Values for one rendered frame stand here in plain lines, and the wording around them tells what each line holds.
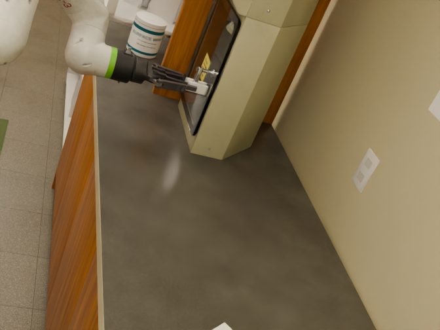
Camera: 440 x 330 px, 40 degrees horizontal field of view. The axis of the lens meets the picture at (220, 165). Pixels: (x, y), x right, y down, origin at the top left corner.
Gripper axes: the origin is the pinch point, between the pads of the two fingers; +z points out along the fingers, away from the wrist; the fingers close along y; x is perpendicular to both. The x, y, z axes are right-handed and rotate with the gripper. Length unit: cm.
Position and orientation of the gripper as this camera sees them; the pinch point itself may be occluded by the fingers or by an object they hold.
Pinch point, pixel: (196, 86)
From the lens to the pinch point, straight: 185.6
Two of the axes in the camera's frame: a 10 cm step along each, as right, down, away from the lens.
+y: -1.8, -5.6, 8.1
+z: 9.1, 2.1, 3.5
